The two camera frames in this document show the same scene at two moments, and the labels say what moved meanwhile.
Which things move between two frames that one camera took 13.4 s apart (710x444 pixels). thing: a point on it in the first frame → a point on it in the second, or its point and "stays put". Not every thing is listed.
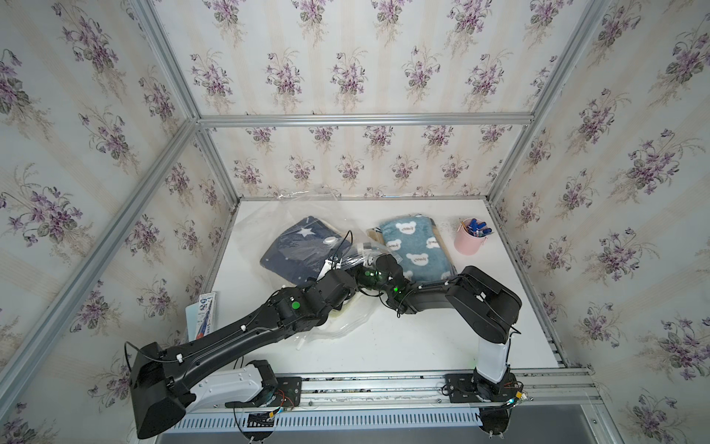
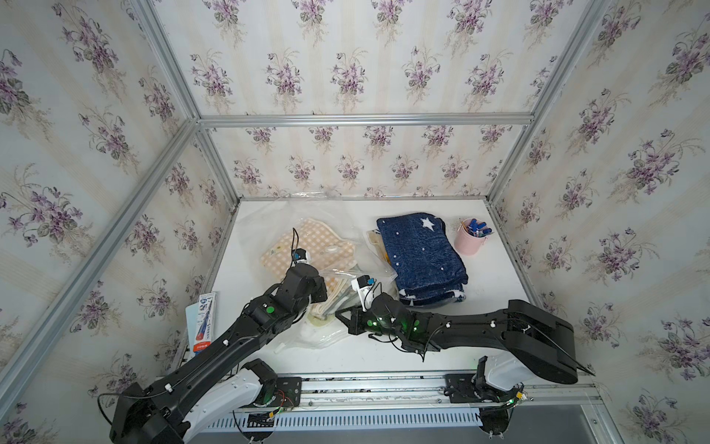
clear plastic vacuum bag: [286, 240] stays put
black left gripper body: [339, 307] → [316, 294]
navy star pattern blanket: [302, 249] → [426, 266]
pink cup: [464, 242] stays put
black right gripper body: [366, 278] → [371, 324]
